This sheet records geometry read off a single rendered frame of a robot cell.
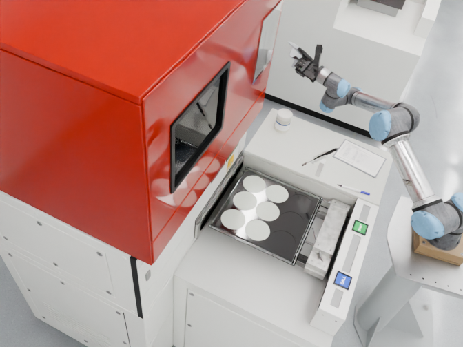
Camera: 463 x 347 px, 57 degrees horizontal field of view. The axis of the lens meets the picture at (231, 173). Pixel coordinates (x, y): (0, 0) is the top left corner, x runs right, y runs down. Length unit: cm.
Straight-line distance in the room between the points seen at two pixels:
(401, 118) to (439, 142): 216
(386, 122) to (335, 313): 75
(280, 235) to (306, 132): 58
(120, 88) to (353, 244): 118
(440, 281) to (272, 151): 87
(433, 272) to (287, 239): 63
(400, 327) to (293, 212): 116
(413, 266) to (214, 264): 82
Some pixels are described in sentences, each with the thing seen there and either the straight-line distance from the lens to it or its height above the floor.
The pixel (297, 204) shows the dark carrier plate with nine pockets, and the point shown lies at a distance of 185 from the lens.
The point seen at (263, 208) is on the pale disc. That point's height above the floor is 90.
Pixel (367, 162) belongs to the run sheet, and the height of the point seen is 97.
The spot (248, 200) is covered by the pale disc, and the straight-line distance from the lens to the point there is 181.
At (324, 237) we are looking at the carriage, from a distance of 181.
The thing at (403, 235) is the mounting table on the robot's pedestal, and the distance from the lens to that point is 203.
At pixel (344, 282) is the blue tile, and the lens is 162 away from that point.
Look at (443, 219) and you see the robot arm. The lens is 178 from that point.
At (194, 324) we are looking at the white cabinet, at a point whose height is 47.
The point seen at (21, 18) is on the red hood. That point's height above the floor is 182.
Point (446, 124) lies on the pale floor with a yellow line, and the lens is 423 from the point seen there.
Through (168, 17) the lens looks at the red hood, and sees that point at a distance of 102.
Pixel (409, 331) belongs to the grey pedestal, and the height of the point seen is 3.
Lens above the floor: 231
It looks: 48 degrees down
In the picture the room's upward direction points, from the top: 9 degrees clockwise
